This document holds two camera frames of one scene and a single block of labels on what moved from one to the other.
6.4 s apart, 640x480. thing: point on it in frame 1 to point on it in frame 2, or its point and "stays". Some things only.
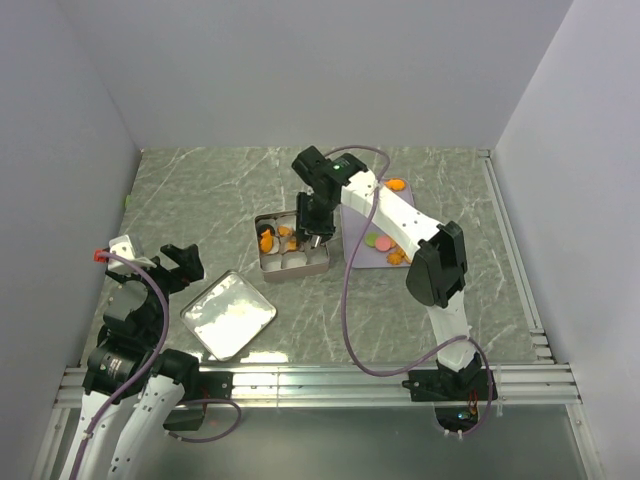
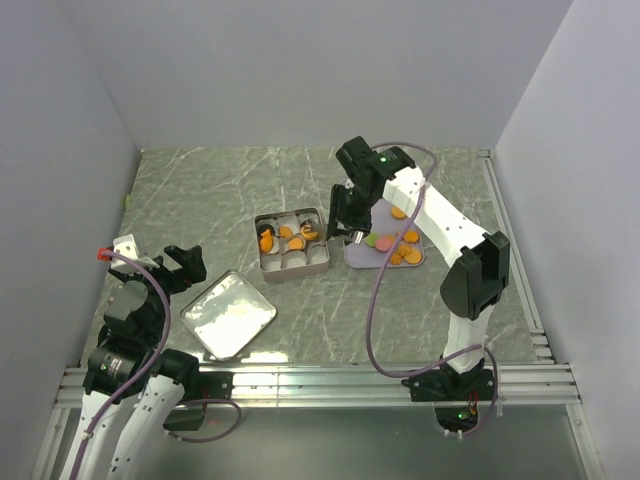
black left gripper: (188, 266) stays
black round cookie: (263, 228) stays
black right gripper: (304, 222) to (338, 213)
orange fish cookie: (266, 241) stays
